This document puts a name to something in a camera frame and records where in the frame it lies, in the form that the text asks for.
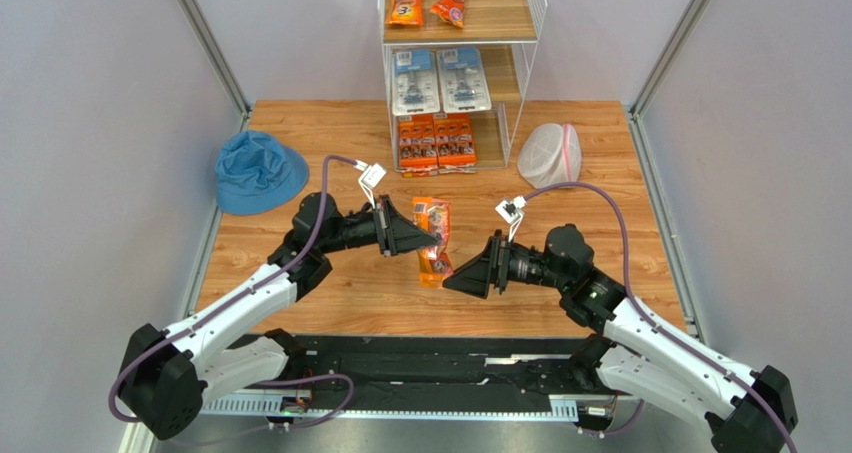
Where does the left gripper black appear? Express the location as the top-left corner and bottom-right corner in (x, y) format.
(319, 195), (437, 256)

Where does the orange razor box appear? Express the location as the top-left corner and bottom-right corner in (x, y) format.
(432, 113), (478, 169)
(396, 114), (439, 178)

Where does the blue card razor blister pack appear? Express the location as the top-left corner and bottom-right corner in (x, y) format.
(391, 49), (441, 117)

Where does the white Gillette razor pack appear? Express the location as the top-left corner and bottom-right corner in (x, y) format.
(436, 46), (492, 113)

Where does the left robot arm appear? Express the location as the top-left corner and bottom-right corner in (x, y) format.
(114, 192), (438, 440)

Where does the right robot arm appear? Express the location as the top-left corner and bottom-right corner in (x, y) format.
(443, 224), (798, 452)

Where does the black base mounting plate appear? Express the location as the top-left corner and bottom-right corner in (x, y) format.
(284, 334), (618, 414)

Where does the white mesh laundry bag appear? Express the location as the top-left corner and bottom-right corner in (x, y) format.
(516, 123), (583, 189)

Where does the blue bucket hat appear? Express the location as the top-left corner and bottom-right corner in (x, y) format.
(214, 130), (310, 216)

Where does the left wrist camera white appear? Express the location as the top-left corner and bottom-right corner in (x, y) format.
(355, 160), (387, 206)

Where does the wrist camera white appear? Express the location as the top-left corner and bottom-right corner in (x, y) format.
(355, 160), (387, 206)
(495, 195), (527, 241)

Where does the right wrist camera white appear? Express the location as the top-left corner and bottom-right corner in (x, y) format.
(495, 195), (527, 241)

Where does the white wire shelf rack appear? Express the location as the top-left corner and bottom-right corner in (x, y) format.
(377, 0), (548, 178)

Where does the aluminium rail frame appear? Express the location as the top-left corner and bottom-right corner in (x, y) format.
(119, 345), (740, 453)

